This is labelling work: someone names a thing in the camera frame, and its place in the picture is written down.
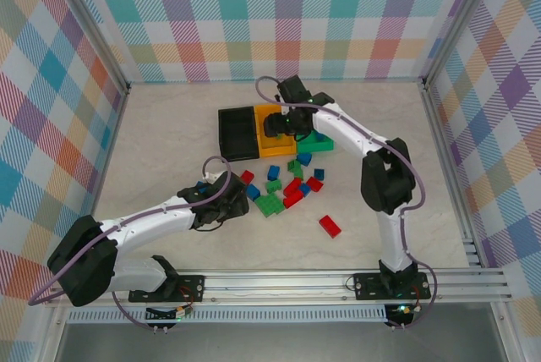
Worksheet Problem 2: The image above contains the yellow plastic container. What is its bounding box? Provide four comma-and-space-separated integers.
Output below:
253, 103, 298, 159

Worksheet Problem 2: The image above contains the green plastic container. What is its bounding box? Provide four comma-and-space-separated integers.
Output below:
295, 128, 336, 154

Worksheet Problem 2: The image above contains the black plastic container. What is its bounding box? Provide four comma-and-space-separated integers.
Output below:
217, 105, 260, 162

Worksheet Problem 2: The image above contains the small controller board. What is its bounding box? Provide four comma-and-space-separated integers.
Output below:
385, 302, 423, 321
145, 304, 195, 323

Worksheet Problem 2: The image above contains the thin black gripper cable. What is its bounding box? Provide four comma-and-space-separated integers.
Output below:
196, 217, 225, 234

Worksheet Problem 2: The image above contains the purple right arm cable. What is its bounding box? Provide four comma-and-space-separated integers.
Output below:
256, 75, 440, 332

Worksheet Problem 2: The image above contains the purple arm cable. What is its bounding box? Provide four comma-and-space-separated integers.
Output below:
28, 156, 233, 333
256, 75, 440, 332

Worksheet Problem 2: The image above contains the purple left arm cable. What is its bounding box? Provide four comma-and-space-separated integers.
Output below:
28, 156, 233, 333

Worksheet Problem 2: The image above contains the long aluminium base rail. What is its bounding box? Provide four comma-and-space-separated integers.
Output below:
46, 267, 515, 309

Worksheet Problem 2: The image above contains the white slotted cable duct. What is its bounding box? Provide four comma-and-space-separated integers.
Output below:
66, 309, 388, 325

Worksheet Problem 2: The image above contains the aluminium side rail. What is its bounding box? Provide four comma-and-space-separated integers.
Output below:
82, 85, 132, 228
420, 82, 487, 272

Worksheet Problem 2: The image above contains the aluminium frame post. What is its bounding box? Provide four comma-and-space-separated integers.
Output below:
420, 0, 511, 91
41, 0, 132, 95

